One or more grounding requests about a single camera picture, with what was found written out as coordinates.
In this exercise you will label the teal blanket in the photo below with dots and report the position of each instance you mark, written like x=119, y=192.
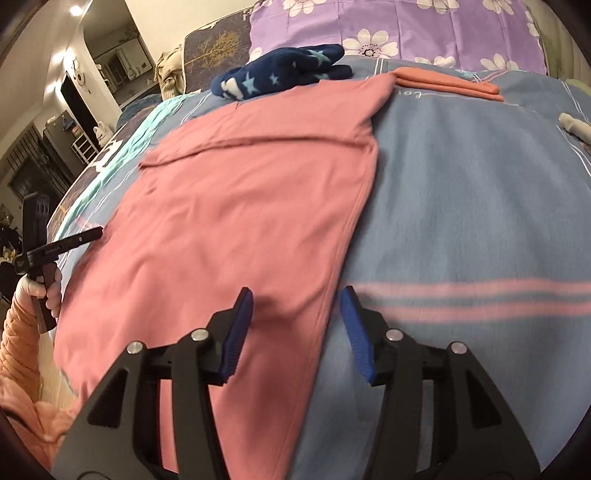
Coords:
x=138, y=129

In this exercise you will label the pink long-sleeve shirt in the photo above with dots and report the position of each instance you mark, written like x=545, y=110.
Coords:
x=221, y=194

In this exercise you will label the orange puffer jacket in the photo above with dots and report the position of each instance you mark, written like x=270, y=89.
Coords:
x=41, y=429

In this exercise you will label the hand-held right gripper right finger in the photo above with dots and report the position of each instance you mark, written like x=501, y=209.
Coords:
x=358, y=337

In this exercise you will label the small white sock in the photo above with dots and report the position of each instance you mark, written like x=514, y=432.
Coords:
x=575, y=124

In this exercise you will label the navy star-print fleece garment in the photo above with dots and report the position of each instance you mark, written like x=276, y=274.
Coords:
x=277, y=74

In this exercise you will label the person's left hand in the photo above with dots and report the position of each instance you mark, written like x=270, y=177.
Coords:
x=54, y=290

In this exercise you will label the purple floral pillow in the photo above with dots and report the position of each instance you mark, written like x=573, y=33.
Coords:
x=415, y=27

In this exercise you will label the dark blue knit blanket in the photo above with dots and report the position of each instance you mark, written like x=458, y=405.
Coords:
x=136, y=108

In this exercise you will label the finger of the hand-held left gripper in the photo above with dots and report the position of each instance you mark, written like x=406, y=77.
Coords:
x=78, y=240

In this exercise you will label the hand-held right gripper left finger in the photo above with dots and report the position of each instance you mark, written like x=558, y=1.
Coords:
x=235, y=337

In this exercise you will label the white curtain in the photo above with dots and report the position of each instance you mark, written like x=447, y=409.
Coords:
x=561, y=41

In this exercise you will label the person's left forearm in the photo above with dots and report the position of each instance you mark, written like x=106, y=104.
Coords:
x=18, y=341

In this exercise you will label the dark tree-print cushion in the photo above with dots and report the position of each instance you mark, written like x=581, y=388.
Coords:
x=217, y=50

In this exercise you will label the dark deer-print sheet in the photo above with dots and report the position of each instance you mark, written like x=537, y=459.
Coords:
x=87, y=180

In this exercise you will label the white cat figurine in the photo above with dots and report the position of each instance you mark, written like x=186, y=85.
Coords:
x=101, y=134

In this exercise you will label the salmon folded cloth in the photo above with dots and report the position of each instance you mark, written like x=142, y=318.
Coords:
x=443, y=83

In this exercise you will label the blue-grey plaid duvet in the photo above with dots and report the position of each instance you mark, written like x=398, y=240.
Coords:
x=461, y=207

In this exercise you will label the light green cloth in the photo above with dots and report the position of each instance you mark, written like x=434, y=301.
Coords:
x=577, y=88

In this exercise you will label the beige cloth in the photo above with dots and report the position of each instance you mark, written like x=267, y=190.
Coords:
x=168, y=69

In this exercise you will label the dark wooden cabinet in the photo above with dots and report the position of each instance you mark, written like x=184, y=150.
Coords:
x=37, y=170

